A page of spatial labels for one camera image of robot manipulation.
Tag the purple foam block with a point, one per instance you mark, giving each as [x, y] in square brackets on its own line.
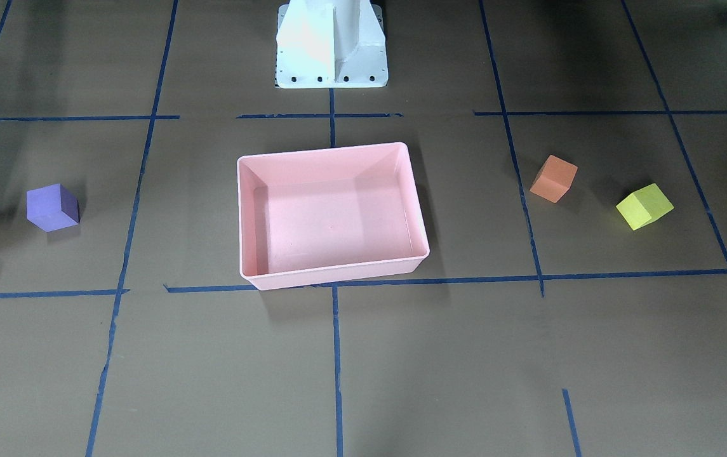
[52, 208]

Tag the orange foam block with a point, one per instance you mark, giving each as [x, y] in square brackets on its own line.
[554, 179]

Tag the yellow foam block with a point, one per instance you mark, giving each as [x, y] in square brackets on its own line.
[644, 206]

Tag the pink plastic bin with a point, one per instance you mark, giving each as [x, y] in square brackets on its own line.
[328, 215]

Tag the white pedestal column base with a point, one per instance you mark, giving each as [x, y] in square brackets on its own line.
[330, 44]

